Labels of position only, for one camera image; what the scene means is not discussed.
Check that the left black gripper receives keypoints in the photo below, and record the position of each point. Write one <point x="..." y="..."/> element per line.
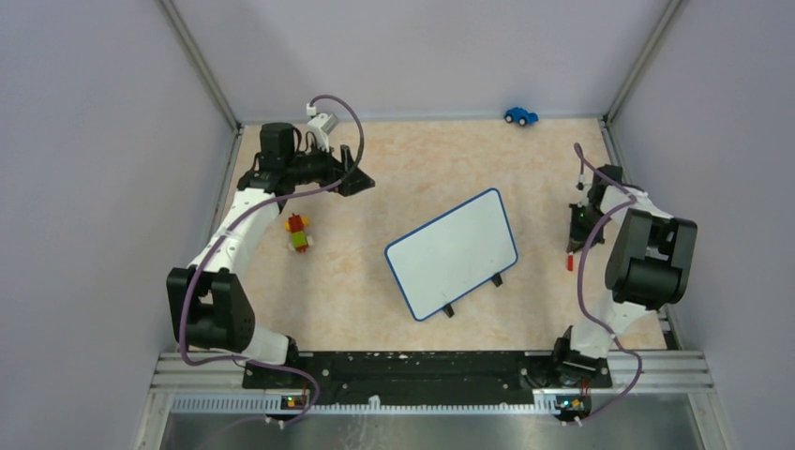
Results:
<point x="333" y="170"/>

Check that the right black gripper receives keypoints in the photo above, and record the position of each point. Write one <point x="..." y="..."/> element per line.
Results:
<point x="575" y="232"/>

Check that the blue framed whiteboard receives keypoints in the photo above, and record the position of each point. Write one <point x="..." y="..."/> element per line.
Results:
<point x="452" y="255"/>

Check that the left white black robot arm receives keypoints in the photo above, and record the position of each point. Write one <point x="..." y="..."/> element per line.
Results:
<point x="209" y="307"/>

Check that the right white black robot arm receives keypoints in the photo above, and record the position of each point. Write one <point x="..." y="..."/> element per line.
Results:
<point x="648" y="267"/>

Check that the colourful toy brick figure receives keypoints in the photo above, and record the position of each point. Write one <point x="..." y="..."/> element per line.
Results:
<point x="296" y="225"/>

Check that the blue toy car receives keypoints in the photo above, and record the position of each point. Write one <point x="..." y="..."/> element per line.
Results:
<point x="520" y="116"/>

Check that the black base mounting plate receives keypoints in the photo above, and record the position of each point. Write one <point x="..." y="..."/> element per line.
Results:
<point x="468" y="378"/>

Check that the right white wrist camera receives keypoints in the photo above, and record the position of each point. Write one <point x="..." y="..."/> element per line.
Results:
<point x="582" y="187"/>

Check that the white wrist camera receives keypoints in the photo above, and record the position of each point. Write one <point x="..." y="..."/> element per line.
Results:
<point x="582" y="187"/>
<point x="320" y="125"/>

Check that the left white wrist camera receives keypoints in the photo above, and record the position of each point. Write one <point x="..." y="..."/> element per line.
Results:
<point x="320" y="125"/>

